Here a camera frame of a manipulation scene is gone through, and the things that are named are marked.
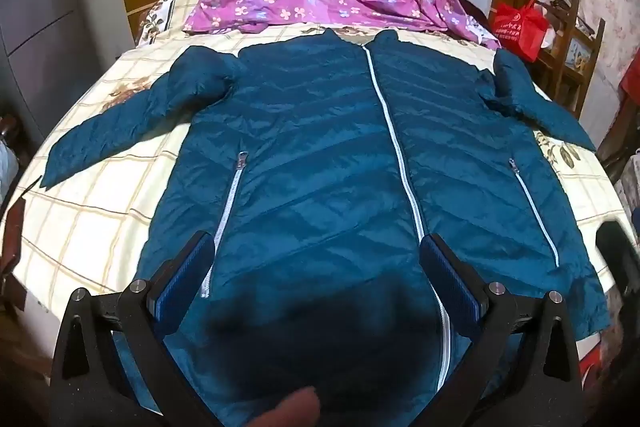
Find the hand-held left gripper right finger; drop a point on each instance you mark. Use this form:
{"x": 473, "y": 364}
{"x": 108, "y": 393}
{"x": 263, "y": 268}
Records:
{"x": 452, "y": 279}

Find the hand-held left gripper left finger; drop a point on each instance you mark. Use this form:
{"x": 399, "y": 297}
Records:
{"x": 182, "y": 274}

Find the person's left hand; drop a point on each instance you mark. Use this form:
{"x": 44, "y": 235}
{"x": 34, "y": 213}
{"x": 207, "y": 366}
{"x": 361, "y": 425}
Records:
{"x": 285, "y": 412}

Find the red cloth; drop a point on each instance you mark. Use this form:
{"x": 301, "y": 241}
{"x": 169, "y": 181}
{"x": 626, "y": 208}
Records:
{"x": 631, "y": 82}

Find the wooden chair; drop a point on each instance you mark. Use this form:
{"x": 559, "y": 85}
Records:
{"x": 565, "y": 57}

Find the teal puffer jacket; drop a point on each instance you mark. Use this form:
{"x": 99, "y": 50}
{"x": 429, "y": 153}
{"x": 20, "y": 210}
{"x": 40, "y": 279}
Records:
{"x": 330, "y": 147}

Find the cream plaid floral bed sheet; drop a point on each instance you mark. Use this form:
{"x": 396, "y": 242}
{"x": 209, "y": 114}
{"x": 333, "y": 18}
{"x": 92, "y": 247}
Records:
{"x": 100, "y": 217}

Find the red shopping bag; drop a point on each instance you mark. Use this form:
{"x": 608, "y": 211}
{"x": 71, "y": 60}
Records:
{"x": 520, "y": 29}

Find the grey wardrobe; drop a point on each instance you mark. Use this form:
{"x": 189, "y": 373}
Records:
{"x": 45, "y": 17}

